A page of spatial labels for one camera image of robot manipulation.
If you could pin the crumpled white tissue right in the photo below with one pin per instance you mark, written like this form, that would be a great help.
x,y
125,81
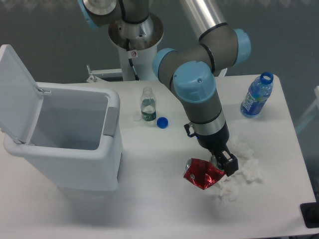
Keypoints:
x,y
249,170

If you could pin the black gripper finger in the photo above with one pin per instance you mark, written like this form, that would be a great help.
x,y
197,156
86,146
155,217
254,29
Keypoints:
x,y
218,159
230,162

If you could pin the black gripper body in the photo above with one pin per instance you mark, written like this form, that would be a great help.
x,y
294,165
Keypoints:
x,y
215,143

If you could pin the crushed red soda can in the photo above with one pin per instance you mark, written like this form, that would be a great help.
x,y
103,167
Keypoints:
x,y
203,174

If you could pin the crumpled white tissue upper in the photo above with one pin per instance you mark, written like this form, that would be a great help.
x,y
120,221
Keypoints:
x,y
240,148

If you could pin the clear bottle green label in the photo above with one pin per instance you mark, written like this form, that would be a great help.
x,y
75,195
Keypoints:
x,y
148,106

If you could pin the white bottle cap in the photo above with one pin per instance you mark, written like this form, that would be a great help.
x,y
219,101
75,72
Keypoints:
x,y
136,117

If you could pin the blue plastic bottle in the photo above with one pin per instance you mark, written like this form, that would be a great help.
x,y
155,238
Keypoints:
x,y
258,93

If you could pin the white trash can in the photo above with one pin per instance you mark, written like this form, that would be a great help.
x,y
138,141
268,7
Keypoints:
x,y
75,139

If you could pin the crumpled white tissue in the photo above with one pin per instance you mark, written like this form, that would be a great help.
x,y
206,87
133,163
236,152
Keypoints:
x,y
225,191
249,170
240,148

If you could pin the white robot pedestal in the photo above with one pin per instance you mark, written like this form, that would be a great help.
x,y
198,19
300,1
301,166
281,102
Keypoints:
x,y
137,46

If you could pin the blue bottle cap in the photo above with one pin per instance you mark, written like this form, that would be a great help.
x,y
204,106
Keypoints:
x,y
162,122

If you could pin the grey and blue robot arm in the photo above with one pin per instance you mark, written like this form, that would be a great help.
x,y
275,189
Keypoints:
x,y
188,74

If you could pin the white trash can lid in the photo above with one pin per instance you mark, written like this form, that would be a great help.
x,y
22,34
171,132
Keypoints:
x,y
20,97

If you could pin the white metal frame bracket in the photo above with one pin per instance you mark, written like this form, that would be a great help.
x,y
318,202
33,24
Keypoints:
x,y
110,75

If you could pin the crumpled white tissue lower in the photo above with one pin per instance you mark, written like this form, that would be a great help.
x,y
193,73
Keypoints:
x,y
225,191

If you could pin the white frame at right edge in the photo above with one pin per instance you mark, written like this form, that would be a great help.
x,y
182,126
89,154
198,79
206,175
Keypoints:
x,y
309,114

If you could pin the black device at edge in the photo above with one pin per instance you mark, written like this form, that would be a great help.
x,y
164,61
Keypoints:
x,y
310,213

